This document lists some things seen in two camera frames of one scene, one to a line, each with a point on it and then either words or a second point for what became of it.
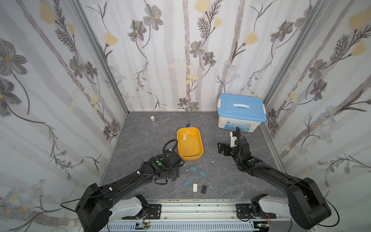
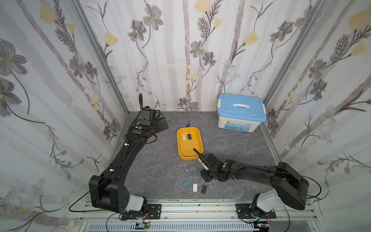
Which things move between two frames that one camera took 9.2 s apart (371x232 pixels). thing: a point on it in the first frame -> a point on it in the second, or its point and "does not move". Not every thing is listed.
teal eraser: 186,183 does not move
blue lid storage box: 247,111 does not move
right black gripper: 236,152 -> 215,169
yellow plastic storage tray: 190,143 does not move
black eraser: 204,189 does not move
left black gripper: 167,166 -> 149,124
